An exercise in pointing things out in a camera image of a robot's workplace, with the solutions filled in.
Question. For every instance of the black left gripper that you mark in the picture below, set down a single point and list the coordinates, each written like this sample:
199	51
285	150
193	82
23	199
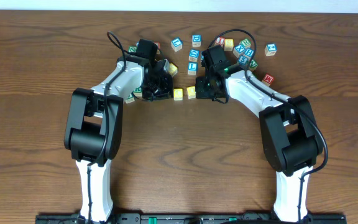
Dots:
159	86

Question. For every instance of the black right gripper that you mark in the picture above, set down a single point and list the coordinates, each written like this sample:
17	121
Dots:
205	88

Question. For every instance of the yellow C block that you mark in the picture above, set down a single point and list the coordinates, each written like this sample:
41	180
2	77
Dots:
177	94

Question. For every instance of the yellow O block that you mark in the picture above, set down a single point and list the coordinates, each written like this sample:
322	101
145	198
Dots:
191	92

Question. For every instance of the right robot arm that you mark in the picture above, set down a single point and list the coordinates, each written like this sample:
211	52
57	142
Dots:
291	139

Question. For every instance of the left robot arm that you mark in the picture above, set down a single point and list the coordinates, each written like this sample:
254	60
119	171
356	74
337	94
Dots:
94	127

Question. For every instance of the yellow S block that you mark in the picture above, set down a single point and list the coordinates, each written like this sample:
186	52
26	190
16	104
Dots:
173	70

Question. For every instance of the green R block left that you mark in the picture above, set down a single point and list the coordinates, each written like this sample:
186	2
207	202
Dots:
138	92

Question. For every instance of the green r block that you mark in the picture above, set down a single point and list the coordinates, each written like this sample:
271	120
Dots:
246	43
138	92

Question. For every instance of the blue L block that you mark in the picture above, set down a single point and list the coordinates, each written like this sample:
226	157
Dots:
192	68

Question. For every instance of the green 4 block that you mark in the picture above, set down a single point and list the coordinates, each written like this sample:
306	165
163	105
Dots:
130	99

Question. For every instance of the blue 5 block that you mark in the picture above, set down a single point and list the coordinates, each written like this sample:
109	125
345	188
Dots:
242	60

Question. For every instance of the red A block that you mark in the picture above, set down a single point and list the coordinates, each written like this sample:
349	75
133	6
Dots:
158	47

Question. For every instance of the green Z block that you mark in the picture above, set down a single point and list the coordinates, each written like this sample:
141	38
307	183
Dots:
132	49

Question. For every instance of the blue X block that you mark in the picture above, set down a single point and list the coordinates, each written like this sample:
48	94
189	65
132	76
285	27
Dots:
239	50

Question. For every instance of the green N block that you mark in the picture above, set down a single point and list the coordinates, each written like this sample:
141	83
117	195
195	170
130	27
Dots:
253	65

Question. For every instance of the blue U block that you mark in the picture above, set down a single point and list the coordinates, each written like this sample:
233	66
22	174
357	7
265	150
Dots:
176	44

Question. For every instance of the plain yellow block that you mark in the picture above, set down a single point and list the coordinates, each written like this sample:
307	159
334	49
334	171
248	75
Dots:
228	45

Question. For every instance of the red I block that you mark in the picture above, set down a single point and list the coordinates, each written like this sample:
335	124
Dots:
220	41

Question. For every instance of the blue H block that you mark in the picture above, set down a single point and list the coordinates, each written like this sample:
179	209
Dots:
249	53

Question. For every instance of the blue D block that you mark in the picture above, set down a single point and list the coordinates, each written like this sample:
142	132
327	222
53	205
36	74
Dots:
196	40

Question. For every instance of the green R block right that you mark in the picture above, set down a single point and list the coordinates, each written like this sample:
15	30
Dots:
246	43

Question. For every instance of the red M block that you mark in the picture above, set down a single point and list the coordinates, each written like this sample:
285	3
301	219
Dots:
267	79

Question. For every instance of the blue 2 block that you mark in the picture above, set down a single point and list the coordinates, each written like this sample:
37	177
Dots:
270	49

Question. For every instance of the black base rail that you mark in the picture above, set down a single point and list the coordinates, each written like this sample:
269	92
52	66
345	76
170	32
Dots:
135	218

